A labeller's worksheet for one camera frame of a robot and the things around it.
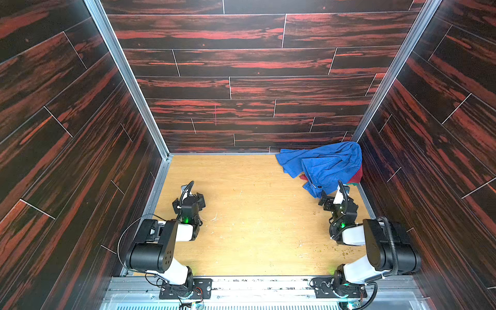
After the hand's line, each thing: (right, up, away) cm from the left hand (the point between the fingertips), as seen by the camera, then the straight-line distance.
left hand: (189, 196), depth 93 cm
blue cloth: (+71, +15, +11) cm, 74 cm away
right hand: (+72, +2, -3) cm, 72 cm away
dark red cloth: (+91, +8, +14) cm, 92 cm away
